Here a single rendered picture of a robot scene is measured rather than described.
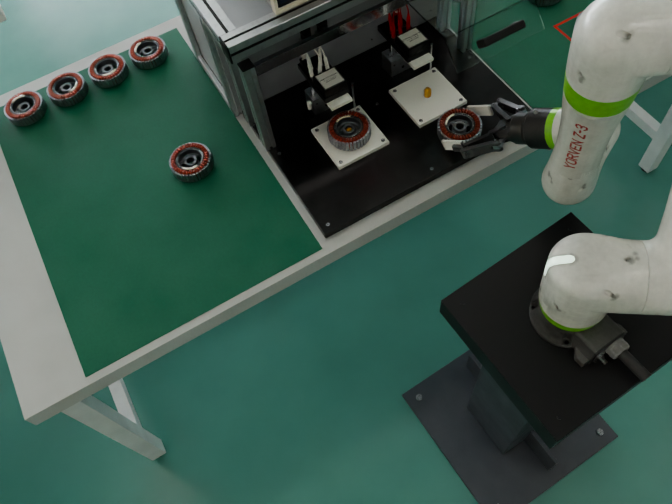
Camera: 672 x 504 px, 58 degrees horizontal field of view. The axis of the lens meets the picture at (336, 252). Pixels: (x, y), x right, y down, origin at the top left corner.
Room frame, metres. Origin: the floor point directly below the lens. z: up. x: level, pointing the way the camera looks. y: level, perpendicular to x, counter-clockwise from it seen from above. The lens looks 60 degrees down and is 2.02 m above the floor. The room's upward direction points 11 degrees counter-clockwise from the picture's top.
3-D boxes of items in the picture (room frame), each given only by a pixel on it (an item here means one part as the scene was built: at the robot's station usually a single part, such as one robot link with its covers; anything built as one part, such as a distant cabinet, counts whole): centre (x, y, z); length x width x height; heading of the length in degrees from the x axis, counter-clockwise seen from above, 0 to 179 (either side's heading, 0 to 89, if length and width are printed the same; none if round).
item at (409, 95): (1.12, -0.32, 0.78); 0.15 x 0.15 x 0.01; 20
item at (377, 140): (1.04, -0.09, 0.78); 0.15 x 0.15 x 0.01; 20
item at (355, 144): (1.04, -0.09, 0.80); 0.11 x 0.11 x 0.04
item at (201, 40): (1.34, 0.24, 0.91); 0.28 x 0.03 x 0.32; 20
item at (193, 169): (1.06, 0.33, 0.77); 0.11 x 0.11 x 0.04
